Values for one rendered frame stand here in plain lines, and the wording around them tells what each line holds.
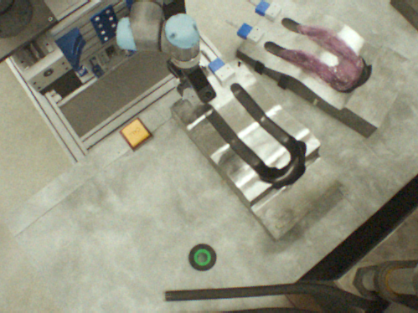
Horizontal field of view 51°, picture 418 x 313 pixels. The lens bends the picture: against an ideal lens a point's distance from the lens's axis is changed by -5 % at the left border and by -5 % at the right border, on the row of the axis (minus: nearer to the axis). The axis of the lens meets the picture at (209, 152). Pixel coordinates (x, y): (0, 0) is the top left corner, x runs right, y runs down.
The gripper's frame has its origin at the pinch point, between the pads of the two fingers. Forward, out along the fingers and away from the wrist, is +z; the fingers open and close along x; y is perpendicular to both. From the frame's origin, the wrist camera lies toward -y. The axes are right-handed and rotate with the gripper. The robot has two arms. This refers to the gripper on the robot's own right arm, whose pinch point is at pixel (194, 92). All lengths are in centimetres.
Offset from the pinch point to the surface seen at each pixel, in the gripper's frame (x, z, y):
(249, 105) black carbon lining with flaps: -10.8, 3.1, -12.2
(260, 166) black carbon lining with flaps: -0.5, 0.0, -29.2
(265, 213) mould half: 5.8, 5.1, -40.2
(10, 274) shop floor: 108, 91, 15
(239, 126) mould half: -4.3, 2.8, -15.9
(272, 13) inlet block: -37.3, 3.2, 7.5
